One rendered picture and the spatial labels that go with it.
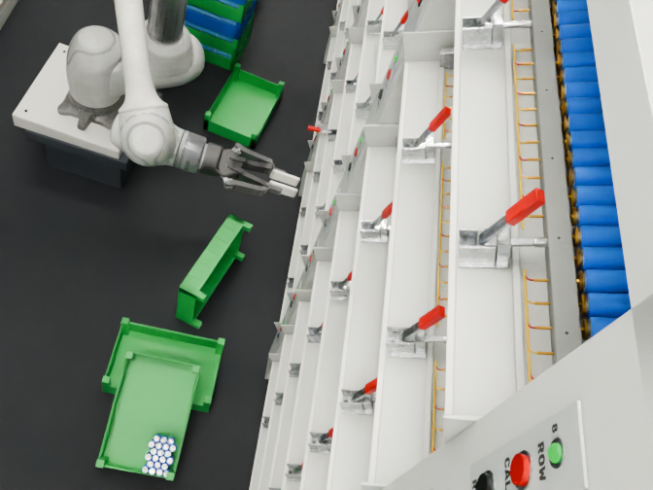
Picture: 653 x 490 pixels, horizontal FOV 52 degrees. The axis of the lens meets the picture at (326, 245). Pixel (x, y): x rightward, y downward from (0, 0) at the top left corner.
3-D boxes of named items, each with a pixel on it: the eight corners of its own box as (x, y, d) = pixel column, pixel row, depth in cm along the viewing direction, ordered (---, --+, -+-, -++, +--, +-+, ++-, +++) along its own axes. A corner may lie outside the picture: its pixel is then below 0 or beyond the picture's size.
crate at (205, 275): (175, 317, 206) (198, 330, 206) (179, 286, 189) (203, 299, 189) (223, 246, 223) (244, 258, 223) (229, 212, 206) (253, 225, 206)
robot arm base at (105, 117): (51, 122, 203) (49, 111, 198) (78, 71, 214) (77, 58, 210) (111, 141, 205) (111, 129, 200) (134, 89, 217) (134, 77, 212)
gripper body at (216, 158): (203, 152, 164) (240, 164, 166) (195, 179, 160) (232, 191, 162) (210, 133, 158) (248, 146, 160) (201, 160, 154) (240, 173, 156)
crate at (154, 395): (174, 476, 182) (173, 480, 174) (99, 463, 179) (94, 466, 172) (201, 367, 189) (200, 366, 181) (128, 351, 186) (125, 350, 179)
